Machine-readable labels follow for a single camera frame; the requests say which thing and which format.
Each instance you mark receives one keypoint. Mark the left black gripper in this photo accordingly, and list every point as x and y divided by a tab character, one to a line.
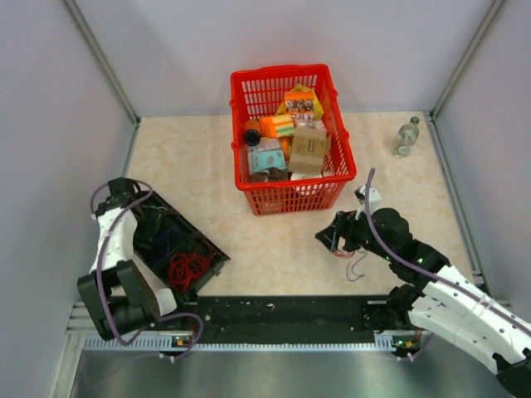
155	217

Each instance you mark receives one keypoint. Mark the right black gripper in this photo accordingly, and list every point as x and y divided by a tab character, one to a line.
344	226

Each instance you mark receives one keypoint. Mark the black divided tray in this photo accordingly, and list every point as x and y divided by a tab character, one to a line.
179	253

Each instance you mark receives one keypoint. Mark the red plastic basket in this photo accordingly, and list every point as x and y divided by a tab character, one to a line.
258	93

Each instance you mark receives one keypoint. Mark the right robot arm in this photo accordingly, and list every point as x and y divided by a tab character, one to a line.
437	297

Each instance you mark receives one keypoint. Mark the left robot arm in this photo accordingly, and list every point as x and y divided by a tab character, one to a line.
122	297

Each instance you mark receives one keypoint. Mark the white plastic bag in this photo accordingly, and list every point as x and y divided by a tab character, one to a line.
310	190

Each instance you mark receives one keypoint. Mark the brown wrapped package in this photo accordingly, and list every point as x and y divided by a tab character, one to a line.
272	174

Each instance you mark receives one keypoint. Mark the brown cardboard box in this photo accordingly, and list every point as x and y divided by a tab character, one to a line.
309	149

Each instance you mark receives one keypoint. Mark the teal tissue box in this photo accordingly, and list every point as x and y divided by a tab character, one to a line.
266	154

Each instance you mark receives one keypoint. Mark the striped sponge pack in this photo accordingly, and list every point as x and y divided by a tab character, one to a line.
277	126

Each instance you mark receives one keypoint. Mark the pink white packet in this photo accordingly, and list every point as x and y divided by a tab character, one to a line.
307	121

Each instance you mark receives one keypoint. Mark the clear glass bottle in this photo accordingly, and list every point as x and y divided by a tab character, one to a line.
406	138

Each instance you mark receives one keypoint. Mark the orange black bottle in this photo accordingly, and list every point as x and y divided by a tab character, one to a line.
252	132

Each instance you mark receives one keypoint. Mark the orange snack box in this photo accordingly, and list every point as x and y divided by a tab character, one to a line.
299	102

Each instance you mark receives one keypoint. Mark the yellow bag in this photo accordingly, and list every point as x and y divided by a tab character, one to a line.
318	108

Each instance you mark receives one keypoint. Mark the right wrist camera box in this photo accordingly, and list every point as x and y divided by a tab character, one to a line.
367	195

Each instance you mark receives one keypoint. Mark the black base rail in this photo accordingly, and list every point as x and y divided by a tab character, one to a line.
295	319

